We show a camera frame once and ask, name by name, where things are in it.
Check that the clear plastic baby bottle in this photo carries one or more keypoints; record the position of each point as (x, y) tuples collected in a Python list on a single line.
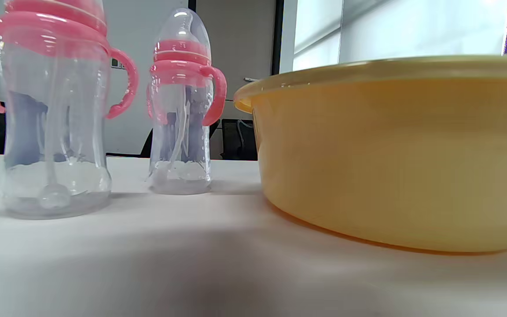
[(181, 145), (55, 132)]

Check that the yellow plastic basin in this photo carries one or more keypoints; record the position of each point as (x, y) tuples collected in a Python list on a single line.
[(390, 167)]

